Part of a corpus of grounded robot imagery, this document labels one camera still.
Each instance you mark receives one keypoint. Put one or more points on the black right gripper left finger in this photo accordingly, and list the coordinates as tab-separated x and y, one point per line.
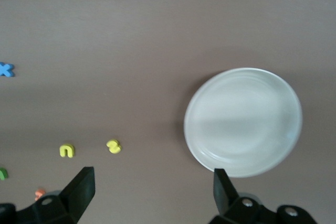
78	195

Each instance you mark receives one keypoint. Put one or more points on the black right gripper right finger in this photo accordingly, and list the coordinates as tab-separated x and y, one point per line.
225	197

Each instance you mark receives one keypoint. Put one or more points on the yellow foam letter n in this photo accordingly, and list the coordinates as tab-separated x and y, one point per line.
67	145

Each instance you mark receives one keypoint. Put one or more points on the yellow foam letter s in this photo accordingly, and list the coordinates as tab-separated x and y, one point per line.
113	146

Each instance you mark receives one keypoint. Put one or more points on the orange foam letter t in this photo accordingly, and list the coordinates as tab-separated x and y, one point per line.
39	193

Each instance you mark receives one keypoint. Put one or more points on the beige round plate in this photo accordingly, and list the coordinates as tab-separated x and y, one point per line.
242	121

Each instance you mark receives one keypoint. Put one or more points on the green foam letter n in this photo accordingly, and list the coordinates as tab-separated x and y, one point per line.
2	174

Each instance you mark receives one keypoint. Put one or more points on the blue foam letter x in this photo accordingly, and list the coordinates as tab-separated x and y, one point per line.
6	69

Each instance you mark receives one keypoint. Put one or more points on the brown table cover sheet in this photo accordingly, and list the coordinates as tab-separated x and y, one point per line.
131	51

